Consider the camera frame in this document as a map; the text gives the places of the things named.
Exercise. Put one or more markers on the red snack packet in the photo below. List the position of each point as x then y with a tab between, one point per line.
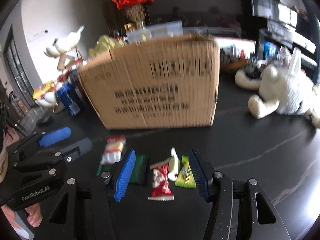
160	180

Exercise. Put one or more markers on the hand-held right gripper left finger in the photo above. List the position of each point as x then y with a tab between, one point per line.
125	175

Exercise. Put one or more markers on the white tissue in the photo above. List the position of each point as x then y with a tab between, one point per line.
295	60

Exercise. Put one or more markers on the brown cardboard box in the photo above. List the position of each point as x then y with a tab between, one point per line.
155	85

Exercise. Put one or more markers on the black framed glass door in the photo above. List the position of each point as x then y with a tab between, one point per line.
18	70

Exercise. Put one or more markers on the gold gift bag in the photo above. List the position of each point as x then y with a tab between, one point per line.
130	28

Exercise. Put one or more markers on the light green snack packet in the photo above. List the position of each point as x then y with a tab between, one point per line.
185	175

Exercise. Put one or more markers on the clear plastic box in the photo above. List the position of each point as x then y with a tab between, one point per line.
160	30

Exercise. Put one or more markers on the black remote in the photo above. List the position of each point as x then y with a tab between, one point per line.
44	120

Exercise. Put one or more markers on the small white snack wrapper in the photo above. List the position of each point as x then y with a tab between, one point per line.
173	165

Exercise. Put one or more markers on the dark green snack packet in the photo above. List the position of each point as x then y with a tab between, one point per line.
140	170

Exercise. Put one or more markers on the patterned bowl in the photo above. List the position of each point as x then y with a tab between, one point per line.
235	62

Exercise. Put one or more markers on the clear plastic bin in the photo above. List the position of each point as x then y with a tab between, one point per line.
31	115

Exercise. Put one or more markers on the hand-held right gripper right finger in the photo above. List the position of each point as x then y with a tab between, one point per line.
200	175

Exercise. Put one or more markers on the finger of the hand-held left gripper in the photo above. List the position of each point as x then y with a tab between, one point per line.
55	136
77	147

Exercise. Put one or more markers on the wall switch panel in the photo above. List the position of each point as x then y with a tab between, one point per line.
37	33

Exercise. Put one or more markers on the black piano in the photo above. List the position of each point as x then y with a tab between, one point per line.
280	12

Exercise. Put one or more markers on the yellow green bag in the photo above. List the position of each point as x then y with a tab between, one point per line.
106	43

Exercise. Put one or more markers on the person's left hand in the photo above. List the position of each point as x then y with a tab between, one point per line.
35	216

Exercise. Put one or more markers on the blue packet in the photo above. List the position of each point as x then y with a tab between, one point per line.
270	49

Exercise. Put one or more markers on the white petal tiered stand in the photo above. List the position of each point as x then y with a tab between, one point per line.
67	41

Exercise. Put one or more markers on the white plush sheep tissue holder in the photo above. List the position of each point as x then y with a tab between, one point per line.
287	92

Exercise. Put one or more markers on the blue chips can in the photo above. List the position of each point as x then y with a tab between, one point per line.
68	100

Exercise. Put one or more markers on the black television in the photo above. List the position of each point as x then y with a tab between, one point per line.
200	7

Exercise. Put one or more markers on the dried flower bouquet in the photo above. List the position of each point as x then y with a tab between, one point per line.
135	13

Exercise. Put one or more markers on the blue snack bag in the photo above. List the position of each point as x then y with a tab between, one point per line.
76	82

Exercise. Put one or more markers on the white and pink snack packet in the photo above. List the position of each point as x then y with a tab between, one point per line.
113	150

